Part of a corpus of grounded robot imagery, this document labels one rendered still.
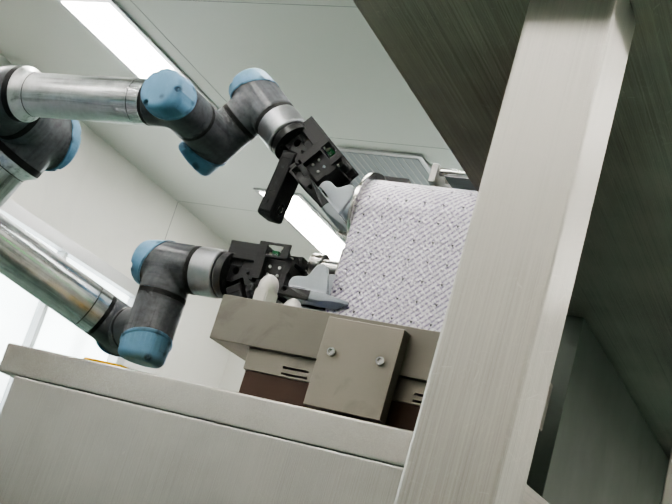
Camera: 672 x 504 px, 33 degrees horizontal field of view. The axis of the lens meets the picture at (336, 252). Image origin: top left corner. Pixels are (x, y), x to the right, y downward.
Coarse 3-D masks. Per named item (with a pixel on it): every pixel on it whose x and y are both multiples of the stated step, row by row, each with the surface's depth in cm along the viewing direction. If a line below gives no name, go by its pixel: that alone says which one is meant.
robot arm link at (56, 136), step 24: (48, 120) 204; (72, 120) 210; (0, 144) 205; (24, 144) 204; (48, 144) 206; (72, 144) 210; (0, 168) 206; (24, 168) 206; (48, 168) 213; (0, 192) 207
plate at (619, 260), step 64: (384, 0) 88; (448, 0) 85; (512, 0) 82; (640, 0) 78; (448, 64) 94; (512, 64) 91; (640, 64) 86; (448, 128) 106; (640, 128) 95; (640, 192) 108; (640, 256) 123; (640, 320) 144; (640, 384) 174
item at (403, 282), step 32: (352, 256) 165; (384, 256) 163; (416, 256) 161; (448, 256) 159; (352, 288) 163; (384, 288) 161; (416, 288) 159; (448, 288) 157; (384, 320) 159; (416, 320) 157
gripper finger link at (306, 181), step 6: (300, 174) 177; (300, 180) 177; (306, 180) 176; (312, 180) 177; (306, 186) 175; (312, 186) 176; (312, 192) 175; (318, 192) 175; (318, 198) 175; (324, 198) 175; (318, 204) 175; (324, 204) 174
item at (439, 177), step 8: (432, 168) 200; (440, 168) 200; (432, 176) 199; (440, 176) 201; (448, 176) 198; (456, 176) 198; (464, 176) 198; (432, 184) 200; (440, 184) 201; (448, 184) 203; (456, 184) 200; (464, 184) 199; (472, 184) 198
